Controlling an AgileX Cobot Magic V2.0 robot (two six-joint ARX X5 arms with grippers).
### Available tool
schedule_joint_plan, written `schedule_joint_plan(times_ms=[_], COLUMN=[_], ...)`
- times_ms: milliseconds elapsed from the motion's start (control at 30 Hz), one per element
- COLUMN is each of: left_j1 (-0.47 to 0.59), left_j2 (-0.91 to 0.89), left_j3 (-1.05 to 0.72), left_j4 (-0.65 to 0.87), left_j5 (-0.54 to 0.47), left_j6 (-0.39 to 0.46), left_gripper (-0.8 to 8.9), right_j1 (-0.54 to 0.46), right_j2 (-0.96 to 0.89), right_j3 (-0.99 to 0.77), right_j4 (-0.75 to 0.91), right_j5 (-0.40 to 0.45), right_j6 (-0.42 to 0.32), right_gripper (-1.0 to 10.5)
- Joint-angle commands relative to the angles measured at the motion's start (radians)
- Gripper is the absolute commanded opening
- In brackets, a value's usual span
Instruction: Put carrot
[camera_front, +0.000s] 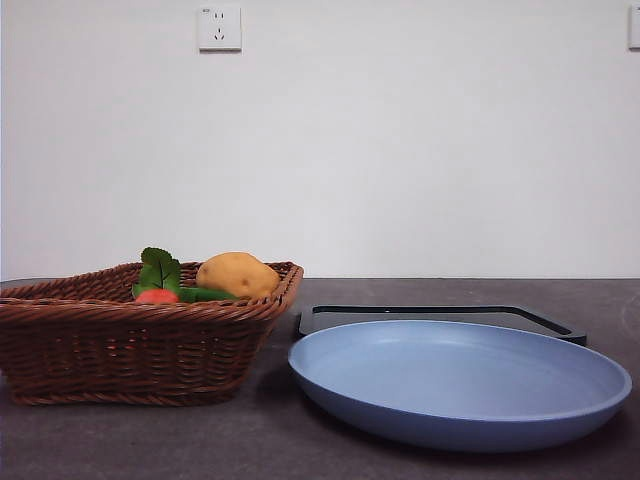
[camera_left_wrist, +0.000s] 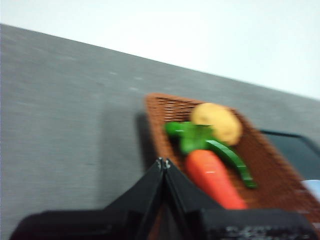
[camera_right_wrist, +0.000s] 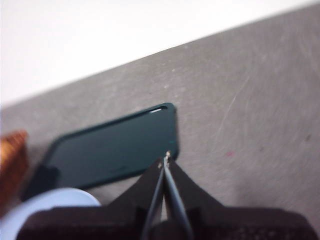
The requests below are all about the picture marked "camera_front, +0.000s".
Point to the orange carrot with green leaves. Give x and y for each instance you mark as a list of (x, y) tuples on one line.
[(157, 296)]

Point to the light blue round plate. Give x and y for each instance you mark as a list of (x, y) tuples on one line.
[(450, 385)]

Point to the yellow-brown potato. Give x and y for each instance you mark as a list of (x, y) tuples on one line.
[(235, 275)]

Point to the green pepper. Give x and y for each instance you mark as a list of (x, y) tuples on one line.
[(210, 294)]

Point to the brown wicker basket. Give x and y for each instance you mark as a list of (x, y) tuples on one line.
[(125, 345)]

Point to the black cutting board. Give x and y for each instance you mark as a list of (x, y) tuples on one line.
[(550, 322)]

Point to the white wall socket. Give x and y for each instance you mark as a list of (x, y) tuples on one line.
[(220, 29)]

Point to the white wall plate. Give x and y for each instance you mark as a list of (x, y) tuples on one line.
[(635, 27)]

